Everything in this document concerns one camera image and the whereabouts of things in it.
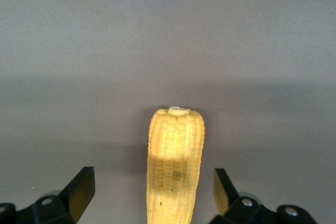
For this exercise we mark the brown table cover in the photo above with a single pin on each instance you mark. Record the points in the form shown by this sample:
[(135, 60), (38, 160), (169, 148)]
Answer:
[(78, 51)]

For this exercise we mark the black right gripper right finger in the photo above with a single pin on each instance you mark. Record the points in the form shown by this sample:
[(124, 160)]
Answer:
[(249, 211)]

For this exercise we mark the yellow corn cob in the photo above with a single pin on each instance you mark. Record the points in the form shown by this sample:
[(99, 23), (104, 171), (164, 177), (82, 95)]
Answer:
[(173, 155)]

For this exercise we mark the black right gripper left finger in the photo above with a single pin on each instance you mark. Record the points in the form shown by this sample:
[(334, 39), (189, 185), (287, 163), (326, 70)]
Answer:
[(52, 208)]

